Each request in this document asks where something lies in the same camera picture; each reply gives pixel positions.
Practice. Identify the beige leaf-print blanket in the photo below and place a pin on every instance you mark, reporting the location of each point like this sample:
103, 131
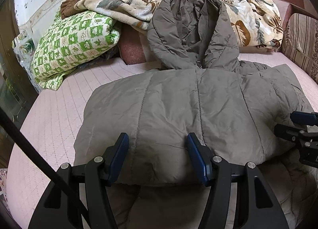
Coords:
256, 23

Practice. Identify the grey-brown quilted hooded jacket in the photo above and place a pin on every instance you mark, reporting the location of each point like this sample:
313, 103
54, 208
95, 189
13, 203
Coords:
231, 105

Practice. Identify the striped floral cushion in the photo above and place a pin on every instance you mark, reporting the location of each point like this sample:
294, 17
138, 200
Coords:
300, 43

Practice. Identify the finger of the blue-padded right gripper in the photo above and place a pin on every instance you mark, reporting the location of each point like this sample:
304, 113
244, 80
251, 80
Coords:
304, 118

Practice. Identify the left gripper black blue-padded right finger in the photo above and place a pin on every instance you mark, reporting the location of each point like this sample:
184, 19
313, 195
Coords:
256, 203

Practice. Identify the green white checkered pillow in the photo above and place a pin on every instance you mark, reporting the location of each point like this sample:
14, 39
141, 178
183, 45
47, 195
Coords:
70, 42

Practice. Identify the brown knitted cloth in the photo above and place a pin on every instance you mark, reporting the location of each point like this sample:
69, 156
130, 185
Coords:
68, 8

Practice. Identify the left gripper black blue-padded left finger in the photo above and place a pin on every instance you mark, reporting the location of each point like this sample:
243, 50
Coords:
80, 195

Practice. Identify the dark red pillow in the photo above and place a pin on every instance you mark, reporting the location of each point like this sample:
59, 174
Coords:
130, 46

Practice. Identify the dark wooden glass door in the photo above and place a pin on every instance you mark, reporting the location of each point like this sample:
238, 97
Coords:
17, 92

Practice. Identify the pink quilted bed sheet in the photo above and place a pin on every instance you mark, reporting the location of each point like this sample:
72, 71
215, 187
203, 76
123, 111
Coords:
52, 125

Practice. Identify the floral plastic bag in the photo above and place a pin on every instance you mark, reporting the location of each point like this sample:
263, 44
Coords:
23, 46

